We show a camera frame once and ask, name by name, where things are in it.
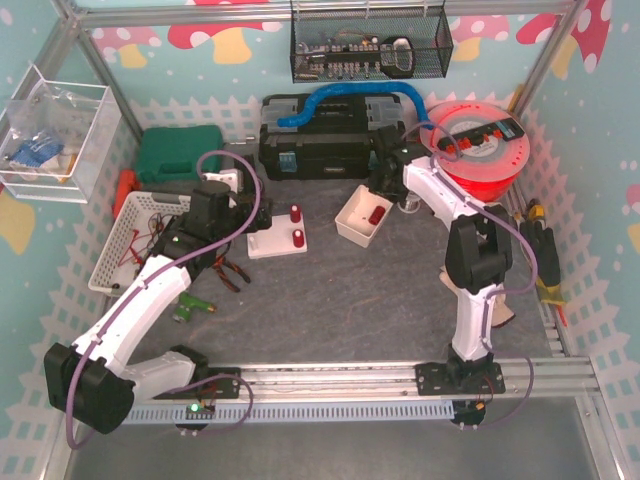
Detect white peg base plate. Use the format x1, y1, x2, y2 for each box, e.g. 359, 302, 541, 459
247, 214, 308, 260

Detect large red spring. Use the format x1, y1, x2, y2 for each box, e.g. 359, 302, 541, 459
289, 204, 302, 224

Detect white parts tray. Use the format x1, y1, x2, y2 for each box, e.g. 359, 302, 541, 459
334, 185, 393, 248

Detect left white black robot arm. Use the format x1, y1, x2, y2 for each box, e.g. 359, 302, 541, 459
44, 181, 273, 448

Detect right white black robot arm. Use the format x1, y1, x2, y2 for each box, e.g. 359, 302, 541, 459
368, 126, 513, 362

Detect orange black pliers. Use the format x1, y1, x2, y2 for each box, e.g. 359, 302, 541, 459
212, 259, 252, 294

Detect black toolbox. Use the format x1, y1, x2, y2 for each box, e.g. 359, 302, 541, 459
258, 94, 404, 181

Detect red filament spool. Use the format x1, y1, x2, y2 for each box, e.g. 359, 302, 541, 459
418, 100, 530, 202

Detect green plastic case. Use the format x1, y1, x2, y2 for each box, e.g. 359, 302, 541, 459
134, 125, 224, 184

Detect white perforated basket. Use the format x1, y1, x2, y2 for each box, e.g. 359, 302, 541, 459
88, 191, 190, 296

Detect black red connector strip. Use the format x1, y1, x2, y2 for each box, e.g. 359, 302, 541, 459
437, 118, 525, 153

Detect white work glove lower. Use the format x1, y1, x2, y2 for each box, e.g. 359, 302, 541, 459
439, 266, 515, 328

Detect clear acrylic box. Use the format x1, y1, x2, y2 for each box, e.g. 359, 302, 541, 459
1, 65, 121, 204

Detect blue white gloves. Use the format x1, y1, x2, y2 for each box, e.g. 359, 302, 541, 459
9, 131, 64, 172

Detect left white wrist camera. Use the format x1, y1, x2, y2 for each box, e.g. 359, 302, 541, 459
203, 168, 243, 193

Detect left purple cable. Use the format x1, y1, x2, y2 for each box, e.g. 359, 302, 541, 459
64, 149, 265, 450

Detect blue corrugated hose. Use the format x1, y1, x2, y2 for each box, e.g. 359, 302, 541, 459
277, 82, 437, 131

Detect green screwdriver handle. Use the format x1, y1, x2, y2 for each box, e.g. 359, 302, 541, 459
172, 292, 217, 323

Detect orange tool handle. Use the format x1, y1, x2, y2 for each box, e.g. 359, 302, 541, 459
112, 169, 141, 218

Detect black mesh wire basket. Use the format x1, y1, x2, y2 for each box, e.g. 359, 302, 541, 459
290, 1, 453, 83

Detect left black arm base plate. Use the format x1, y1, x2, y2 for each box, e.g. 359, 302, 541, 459
154, 367, 242, 401

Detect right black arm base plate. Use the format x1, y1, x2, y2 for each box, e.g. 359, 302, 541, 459
414, 362, 506, 396

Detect grey slotted cable duct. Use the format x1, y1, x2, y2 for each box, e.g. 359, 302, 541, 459
124, 400, 454, 425

